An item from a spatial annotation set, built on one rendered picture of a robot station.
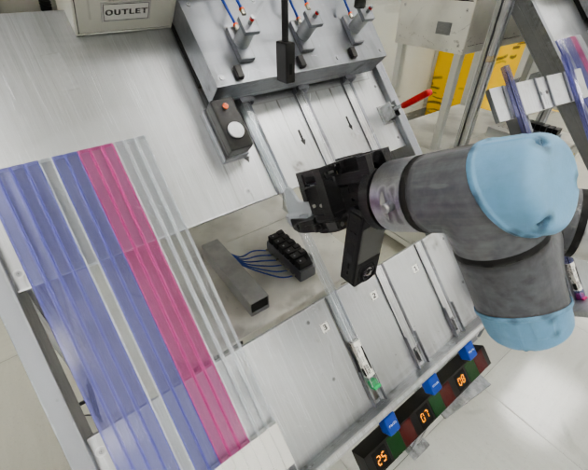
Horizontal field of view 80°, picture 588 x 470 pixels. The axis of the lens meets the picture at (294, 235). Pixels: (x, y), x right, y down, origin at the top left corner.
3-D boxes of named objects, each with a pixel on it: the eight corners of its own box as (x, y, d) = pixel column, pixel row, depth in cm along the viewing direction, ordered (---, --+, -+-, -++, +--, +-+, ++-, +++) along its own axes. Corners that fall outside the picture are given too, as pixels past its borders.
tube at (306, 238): (375, 383, 56) (380, 384, 55) (370, 388, 55) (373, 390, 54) (244, 96, 56) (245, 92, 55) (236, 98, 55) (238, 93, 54)
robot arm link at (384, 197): (456, 216, 36) (404, 247, 32) (419, 217, 40) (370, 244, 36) (441, 145, 34) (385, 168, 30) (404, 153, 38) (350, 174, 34)
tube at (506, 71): (580, 297, 73) (585, 297, 72) (576, 299, 73) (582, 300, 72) (504, 67, 72) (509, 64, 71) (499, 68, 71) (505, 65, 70)
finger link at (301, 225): (306, 210, 51) (347, 206, 44) (310, 221, 52) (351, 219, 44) (281, 221, 49) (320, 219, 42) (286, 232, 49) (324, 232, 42)
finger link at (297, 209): (279, 186, 54) (315, 179, 47) (291, 222, 56) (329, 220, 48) (263, 193, 53) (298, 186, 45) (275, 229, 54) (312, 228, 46)
